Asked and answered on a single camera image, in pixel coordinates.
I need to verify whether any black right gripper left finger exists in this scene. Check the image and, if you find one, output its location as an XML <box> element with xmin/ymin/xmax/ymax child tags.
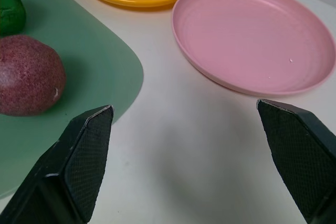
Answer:
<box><xmin>0</xmin><ymin>104</ymin><xmax>114</xmax><ymax>224</ymax></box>

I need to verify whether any green rubber mat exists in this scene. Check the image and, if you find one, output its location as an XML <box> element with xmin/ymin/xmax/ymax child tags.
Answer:
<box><xmin>0</xmin><ymin>0</ymin><xmax>145</xmax><ymax>199</ymax></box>

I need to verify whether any dark red round fruit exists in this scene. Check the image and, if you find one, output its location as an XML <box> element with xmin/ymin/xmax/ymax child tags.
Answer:
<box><xmin>0</xmin><ymin>35</ymin><xmax>67</xmax><ymax>117</ymax></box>

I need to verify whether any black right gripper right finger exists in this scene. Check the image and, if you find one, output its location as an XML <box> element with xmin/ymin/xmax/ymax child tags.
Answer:
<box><xmin>256</xmin><ymin>99</ymin><xmax>336</xmax><ymax>224</ymax></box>

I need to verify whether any pink plastic plate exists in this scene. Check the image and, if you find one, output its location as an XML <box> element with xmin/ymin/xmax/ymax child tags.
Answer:
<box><xmin>171</xmin><ymin>0</ymin><xmax>336</xmax><ymax>97</ymax></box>

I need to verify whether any green round fruit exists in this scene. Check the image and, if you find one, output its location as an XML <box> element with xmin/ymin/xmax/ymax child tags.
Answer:
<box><xmin>0</xmin><ymin>0</ymin><xmax>27</xmax><ymax>37</ymax></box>

